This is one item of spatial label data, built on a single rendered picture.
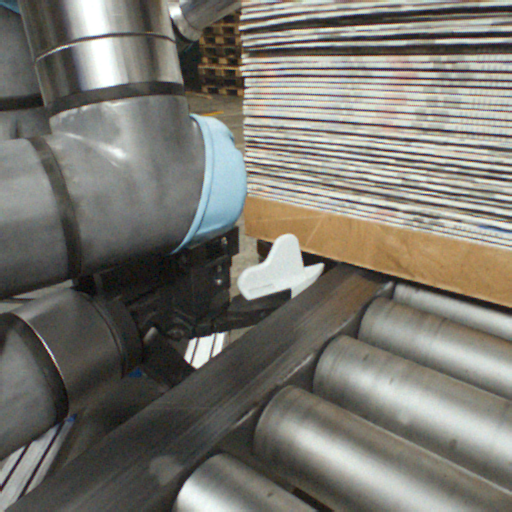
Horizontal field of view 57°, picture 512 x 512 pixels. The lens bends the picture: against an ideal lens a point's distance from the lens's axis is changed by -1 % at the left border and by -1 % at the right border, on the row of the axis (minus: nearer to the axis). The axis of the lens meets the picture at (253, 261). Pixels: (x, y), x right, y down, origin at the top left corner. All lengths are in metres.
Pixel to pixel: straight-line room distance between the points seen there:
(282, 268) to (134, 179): 0.19
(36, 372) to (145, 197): 0.11
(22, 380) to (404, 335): 0.25
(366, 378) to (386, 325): 0.07
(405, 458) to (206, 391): 0.11
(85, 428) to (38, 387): 0.86
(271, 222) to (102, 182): 0.24
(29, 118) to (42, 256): 0.41
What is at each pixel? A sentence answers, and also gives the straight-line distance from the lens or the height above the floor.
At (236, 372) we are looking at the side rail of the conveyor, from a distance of 0.30.
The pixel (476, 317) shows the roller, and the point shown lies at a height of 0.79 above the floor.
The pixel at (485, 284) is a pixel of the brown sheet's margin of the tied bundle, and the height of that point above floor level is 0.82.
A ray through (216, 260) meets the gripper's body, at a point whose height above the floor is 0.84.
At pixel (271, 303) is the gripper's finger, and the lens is 0.39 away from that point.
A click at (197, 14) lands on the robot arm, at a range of 1.14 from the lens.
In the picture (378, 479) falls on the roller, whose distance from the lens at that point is 0.26.
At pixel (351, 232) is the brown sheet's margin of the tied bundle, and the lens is 0.40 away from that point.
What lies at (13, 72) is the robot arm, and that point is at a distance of 0.63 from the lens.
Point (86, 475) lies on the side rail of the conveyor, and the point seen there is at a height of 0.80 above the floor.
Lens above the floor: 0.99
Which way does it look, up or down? 27 degrees down
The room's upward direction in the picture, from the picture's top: straight up
